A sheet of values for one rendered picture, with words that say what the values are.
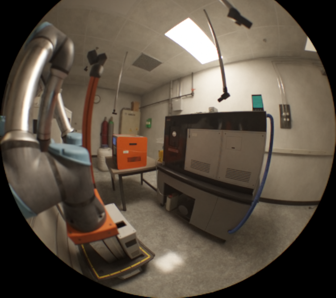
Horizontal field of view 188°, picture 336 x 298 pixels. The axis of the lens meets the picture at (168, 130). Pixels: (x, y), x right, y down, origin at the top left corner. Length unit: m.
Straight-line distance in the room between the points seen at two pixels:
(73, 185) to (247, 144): 0.98
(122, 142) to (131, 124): 2.95
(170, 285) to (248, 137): 1.45
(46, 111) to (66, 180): 0.30
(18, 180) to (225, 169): 1.08
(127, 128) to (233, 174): 3.84
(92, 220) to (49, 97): 0.42
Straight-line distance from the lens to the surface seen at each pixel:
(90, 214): 0.32
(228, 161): 0.95
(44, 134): 0.50
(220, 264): 1.39
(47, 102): 0.47
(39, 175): 0.23
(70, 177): 0.25
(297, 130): 2.24
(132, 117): 4.23
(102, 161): 2.94
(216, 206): 1.09
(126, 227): 0.68
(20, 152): 0.23
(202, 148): 1.03
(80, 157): 0.25
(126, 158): 1.35
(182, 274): 1.28
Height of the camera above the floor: 1.25
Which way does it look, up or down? level
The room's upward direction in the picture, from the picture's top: 3 degrees clockwise
